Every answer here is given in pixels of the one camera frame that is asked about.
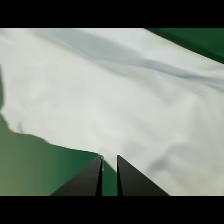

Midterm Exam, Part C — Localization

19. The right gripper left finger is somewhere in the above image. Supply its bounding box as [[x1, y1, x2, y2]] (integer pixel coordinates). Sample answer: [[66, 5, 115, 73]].
[[50, 156, 104, 197]]

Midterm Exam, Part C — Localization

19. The white shirt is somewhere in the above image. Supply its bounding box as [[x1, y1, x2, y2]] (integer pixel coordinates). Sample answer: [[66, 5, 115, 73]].
[[0, 28, 224, 197]]

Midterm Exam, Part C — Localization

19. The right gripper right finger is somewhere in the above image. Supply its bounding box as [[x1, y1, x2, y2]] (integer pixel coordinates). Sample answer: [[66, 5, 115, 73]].
[[116, 154, 170, 197]]

